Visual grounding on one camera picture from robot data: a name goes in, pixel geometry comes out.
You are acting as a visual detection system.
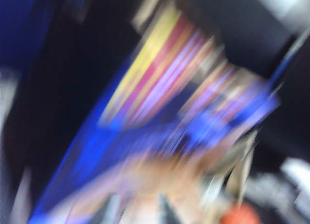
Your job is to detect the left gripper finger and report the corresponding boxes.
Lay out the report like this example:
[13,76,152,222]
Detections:
[158,193,182,224]

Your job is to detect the orange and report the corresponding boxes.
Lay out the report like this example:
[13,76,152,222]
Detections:
[220,201,261,224]

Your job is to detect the printed brown paper bag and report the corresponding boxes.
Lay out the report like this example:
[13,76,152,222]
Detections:
[29,5,284,224]

